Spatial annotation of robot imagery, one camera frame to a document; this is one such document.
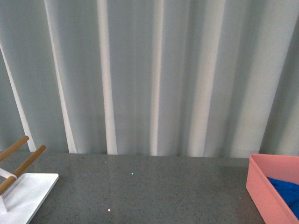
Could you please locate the blue microfiber cloth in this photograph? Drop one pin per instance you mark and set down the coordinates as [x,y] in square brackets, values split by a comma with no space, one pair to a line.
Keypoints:
[289,192]

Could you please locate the white pleated curtain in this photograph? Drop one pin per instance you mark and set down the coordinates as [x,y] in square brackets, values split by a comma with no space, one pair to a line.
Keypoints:
[200,78]

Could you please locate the pink plastic bin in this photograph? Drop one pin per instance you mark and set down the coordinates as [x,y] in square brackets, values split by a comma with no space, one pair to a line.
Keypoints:
[268,201]

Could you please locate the wooden rack rod left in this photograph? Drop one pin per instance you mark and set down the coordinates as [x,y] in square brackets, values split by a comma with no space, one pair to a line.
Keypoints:
[11,149]

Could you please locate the wooden rack rod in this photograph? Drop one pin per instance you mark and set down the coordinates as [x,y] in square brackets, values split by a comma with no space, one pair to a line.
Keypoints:
[19,171]
[11,149]

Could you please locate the white towel rack stand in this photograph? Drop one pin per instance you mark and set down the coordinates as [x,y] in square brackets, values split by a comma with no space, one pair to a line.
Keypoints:
[21,201]

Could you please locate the wooden rack rod right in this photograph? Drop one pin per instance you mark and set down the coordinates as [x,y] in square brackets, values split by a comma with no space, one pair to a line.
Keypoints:
[19,171]

